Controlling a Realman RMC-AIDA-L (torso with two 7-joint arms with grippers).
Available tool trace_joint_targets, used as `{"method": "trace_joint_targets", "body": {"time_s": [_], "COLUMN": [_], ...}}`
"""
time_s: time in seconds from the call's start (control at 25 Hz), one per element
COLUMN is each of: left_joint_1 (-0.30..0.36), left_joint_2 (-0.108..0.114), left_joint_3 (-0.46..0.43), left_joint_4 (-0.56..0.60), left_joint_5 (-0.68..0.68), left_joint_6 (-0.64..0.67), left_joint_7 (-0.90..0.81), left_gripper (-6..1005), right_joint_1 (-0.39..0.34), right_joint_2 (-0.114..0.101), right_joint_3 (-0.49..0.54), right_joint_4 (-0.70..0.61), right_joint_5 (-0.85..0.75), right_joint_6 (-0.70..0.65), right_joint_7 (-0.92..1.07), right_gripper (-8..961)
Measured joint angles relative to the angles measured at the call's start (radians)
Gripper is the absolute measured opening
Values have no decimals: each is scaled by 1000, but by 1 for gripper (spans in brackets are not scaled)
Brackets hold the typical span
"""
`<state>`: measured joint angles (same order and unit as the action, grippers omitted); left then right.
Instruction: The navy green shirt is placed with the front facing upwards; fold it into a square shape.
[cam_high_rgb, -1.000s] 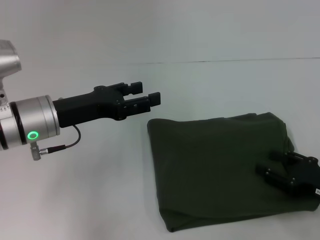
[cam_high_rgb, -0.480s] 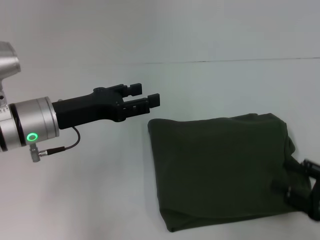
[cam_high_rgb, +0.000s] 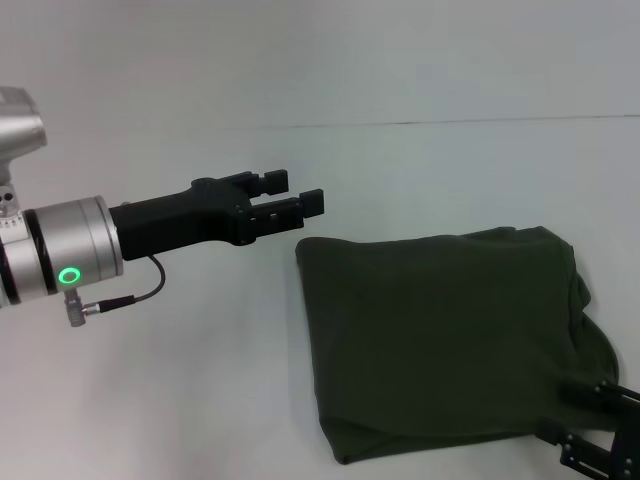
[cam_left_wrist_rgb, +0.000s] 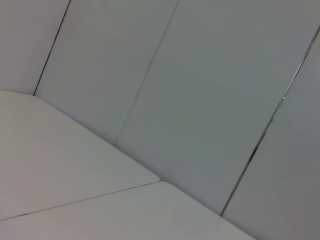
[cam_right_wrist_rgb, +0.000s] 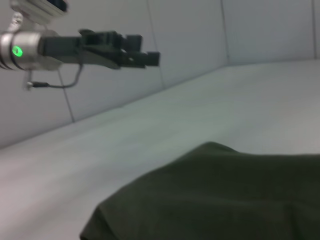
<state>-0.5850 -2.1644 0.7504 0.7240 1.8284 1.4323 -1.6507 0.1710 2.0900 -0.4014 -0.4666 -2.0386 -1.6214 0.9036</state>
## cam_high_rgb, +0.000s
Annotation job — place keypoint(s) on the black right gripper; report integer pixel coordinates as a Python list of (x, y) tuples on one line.
[(627, 440)]

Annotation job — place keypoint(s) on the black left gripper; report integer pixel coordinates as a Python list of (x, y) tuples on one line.
[(180, 220)]

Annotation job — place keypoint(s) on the dark green FREE! t-shirt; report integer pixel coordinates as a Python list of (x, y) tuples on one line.
[(440, 340)]

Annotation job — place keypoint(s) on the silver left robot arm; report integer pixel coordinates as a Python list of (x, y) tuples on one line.
[(55, 255)]

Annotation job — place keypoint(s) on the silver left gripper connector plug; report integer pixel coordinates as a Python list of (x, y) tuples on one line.
[(74, 307)]

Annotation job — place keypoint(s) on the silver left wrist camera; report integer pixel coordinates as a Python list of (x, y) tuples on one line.
[(17, 135)]

